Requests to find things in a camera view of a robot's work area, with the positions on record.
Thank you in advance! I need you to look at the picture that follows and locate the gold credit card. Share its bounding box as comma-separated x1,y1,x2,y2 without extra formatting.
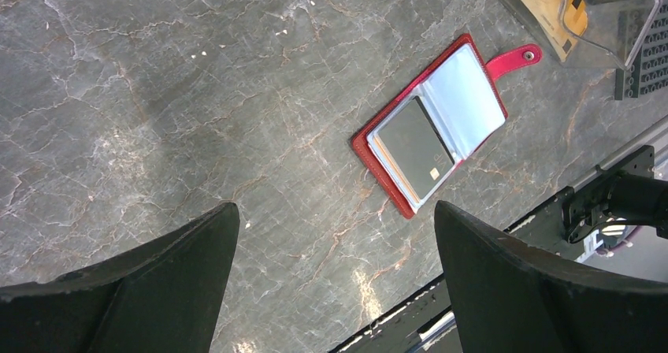
373,135,421,207

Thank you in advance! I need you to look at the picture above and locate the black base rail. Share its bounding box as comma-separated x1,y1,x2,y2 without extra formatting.
336,145,667,352

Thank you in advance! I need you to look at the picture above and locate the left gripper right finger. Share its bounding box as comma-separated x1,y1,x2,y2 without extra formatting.
434,201,667,352

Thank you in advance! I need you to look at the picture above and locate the gold card stack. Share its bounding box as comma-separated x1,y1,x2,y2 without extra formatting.
520,0,588,62

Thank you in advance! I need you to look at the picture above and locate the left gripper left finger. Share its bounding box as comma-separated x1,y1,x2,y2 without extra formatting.
1,203,240,352

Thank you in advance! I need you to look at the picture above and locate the tiered acrylic card stand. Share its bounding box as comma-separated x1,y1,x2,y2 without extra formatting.
499,0,665,69

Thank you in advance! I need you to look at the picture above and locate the grey studded baseplate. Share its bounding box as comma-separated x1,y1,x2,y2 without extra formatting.
614,0,667,100

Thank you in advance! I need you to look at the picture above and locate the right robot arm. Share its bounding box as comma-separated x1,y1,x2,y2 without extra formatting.
562,171,667,243

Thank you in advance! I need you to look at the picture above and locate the black credit card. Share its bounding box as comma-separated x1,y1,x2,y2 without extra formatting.
375,96,455,203

